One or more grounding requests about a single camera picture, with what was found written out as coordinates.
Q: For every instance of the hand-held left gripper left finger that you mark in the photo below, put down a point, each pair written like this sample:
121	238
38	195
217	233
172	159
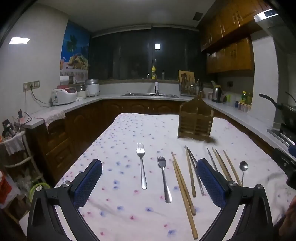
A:
89	180

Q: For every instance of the white kitchen countertop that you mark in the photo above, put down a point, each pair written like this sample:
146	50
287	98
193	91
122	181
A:
242	118

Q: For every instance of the white storage rack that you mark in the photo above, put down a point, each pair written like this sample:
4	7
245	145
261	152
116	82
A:
17	148

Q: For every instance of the wooden base cabinets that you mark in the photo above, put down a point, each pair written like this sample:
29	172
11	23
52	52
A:
76	120

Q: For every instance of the person's right hand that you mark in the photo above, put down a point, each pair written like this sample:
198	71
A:
291	221

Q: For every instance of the white kitchen faucet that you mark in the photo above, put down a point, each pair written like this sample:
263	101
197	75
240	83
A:
156	88

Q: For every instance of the wooden upper cabinets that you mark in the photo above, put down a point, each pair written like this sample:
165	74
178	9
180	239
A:
231	51

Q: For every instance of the steel electric kettle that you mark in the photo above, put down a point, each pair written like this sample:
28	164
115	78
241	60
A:
217	93

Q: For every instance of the gas stove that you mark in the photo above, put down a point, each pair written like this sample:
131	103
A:
284	135

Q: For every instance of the long steel fork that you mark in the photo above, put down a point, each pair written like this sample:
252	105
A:
142	166

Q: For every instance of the tropical fruit wall poster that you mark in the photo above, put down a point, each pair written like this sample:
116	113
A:
75	53

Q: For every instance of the dark kitchen window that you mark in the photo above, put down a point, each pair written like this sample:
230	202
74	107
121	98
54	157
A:
129	55

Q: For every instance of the wooden utensil holder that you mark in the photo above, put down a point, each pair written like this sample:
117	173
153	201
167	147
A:
196	115

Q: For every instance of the yellow dish soap bottle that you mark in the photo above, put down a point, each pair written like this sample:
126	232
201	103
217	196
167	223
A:
153	73

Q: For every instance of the white floral tablecloth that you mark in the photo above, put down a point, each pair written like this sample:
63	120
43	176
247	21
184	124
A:
129	139

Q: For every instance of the wooden cutting board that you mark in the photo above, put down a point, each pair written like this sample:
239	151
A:
185	80

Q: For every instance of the steel kitchen sink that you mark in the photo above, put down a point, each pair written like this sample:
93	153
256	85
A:
148	94

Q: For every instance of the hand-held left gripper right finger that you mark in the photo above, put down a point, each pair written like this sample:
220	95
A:
210	183

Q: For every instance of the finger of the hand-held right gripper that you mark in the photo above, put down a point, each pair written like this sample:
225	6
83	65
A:
283	161

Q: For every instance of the spice jar set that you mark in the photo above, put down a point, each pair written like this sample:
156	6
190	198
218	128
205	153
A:
243	107

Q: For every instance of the metal chopstick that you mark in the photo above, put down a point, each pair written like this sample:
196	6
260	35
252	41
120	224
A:
211	158
196	173

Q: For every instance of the black frying pan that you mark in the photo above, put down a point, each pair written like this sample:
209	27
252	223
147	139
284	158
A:
286	111

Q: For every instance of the white and red rice cooker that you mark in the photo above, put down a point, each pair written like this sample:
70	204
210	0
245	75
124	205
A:
63	95

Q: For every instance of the yellow oil bottle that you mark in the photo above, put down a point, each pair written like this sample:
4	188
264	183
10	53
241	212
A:
244	98

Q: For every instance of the clear condiment bottle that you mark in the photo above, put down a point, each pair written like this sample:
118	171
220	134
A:
249	99

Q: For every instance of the ceiling vent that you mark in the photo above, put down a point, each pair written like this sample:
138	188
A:
198	15

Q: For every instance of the wall socket strip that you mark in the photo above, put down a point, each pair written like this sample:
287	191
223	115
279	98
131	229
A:
31	85

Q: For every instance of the white electric pot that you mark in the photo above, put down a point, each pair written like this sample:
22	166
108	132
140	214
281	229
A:
92	87

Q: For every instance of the small steel spoon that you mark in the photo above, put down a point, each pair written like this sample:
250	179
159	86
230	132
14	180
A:
243	166

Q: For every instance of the small cream pot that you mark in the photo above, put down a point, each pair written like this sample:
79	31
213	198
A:
81	90

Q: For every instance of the dark small bottle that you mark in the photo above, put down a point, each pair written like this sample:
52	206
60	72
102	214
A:
163	75

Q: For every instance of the steel range hood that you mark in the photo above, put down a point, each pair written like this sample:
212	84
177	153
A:
275	20

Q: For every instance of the lace cloth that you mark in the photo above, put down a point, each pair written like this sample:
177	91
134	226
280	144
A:
54	114

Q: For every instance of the wooden chopstick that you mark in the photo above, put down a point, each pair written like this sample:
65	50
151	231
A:
190	173
182	180
187	213
220	163
232	168
224	165

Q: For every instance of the green plastic bowl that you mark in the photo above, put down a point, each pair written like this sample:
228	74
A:
39	188

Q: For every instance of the short steel fork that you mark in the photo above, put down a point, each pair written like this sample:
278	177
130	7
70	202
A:
164	180

